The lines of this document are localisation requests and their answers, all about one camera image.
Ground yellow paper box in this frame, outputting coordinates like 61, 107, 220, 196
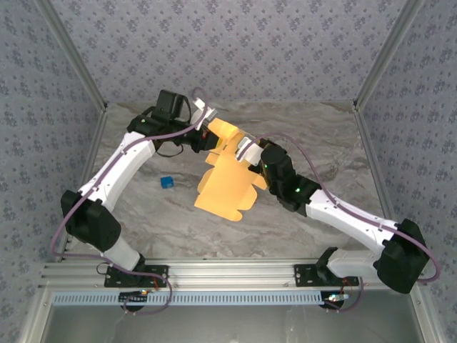
194, 117, 268, 222

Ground aluminium base beam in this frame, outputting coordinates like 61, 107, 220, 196
39, 259, 428, 291

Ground small circuit board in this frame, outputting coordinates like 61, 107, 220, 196
119, 289, 150, 311
321, 292, 350, 310

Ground grey metal panel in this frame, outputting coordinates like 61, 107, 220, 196
21, 289, 442, 343

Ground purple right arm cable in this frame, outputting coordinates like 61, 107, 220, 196
237, 133, 442, 314

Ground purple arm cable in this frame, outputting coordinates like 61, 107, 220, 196
237, 133, 442, 314
49, 87, 211, 316

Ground thin black cable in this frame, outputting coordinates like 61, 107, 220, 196
155, 141, 185, 159

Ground aluminium table side rail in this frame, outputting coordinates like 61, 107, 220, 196
353, 105, 411, 262
55, 106, 110, 264

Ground aluminium frame post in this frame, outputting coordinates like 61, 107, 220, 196
35, 0, 109, 112
352, 0, 426, 110

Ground grey slotted cable duct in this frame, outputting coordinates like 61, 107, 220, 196
53, 291, 328, 307

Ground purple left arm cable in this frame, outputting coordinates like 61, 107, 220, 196
49, 87, 211, 316

